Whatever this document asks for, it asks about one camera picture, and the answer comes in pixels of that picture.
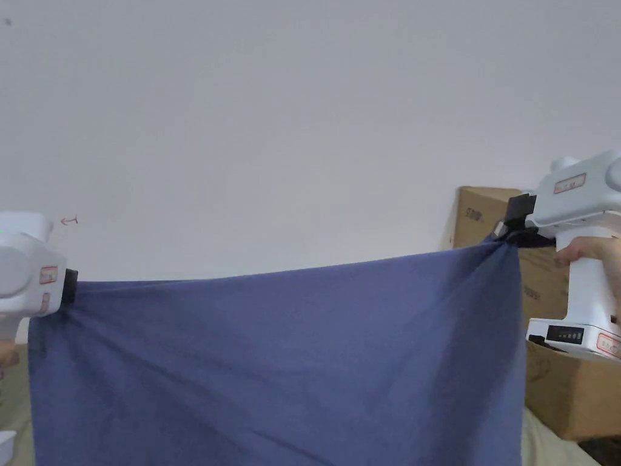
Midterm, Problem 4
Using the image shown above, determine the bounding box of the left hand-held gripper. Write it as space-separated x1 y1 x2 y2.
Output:
0 211 80 351

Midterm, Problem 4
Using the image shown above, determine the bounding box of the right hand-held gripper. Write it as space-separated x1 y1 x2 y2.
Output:
489 150 621 363

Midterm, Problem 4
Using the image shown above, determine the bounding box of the dark blue shirt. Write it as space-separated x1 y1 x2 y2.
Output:
27 240 531 466

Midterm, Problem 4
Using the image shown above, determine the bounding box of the person's right hand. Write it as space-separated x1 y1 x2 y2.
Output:
554 235 621 327

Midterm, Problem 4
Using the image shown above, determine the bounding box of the person's left hand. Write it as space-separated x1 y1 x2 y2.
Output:
0 339 21 379

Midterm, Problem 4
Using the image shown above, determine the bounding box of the closed brown carton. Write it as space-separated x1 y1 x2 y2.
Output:
438 186 572 322

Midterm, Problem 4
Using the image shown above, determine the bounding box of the open brown carton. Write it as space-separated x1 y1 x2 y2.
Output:
523 334 621 442

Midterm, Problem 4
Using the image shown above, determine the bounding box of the white plastic box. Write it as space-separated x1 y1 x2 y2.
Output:
0 429 18 466

